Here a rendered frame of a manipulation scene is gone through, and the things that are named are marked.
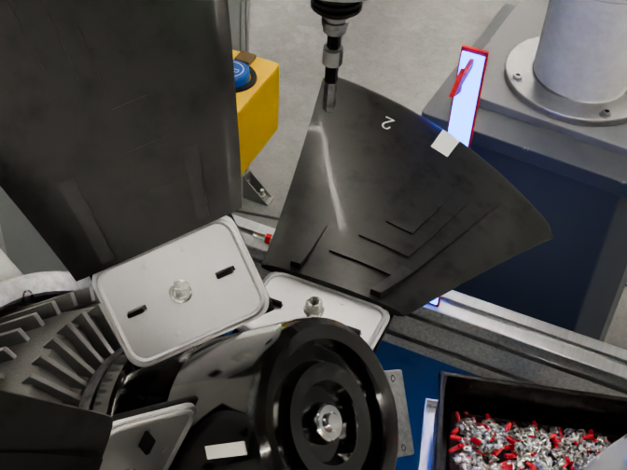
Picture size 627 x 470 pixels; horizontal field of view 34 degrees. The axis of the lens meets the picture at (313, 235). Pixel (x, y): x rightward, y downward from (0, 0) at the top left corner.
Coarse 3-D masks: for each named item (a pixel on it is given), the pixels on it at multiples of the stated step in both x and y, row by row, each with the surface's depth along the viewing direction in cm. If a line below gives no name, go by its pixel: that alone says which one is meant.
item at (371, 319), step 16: (272, 272) 69; (272, 288) 68; (288, 288) 68; (304, 288) 68; (320, 288) 68; (288, 304) 67; (304, 304) 67; (336, 304) 67; (352, 304) 67; (368, 304) 67; (256, 320) 65; (272, 320) 66; (336, 320) 66; (352, 320) 66; (368, 320) 66; (384, 320) 66; (368, 336) 65
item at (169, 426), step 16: (144, 416) 50; (160, 416) 51; (176, 416) 52; (192, 416) 53; (112, 432) 49; (128, 432) 50; (144, 432) 51; (160, 432) 52; (176, 432) 54; (112, 448) 50; (128, 448) 51; (160, 448) 53; (176, 448) 54; (112, 464) 51; (128, 464) 52; (144, 464) 53; (160, 464) 55
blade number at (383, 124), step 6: (384, 114) 83; (390, 114) 83; (378, 120) 82; (384, 120) 83; (390, 120) 83; (396, 120) 83; (402, 120) 83; (372, 126) 82; (378, 126) 82; (384, 126) 82; (390, 126) 82; (396, 126) 83; (384, 132) 82; (390, 132) 82; (396, 132) 82
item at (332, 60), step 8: (328, 40) 51; (336, 40) 51; (328, 48) 51; (336, 48) 51; (328, 56) 51; (336, 56) 51; (328, 64) 52; (336, 64) 52; (328, 72) 52; (336, 72) 52; (328, 80) 53; (336, 80) 53; (328, 88) 53; (336, 88) 53; (328, 96) 53; (328, 104) 54
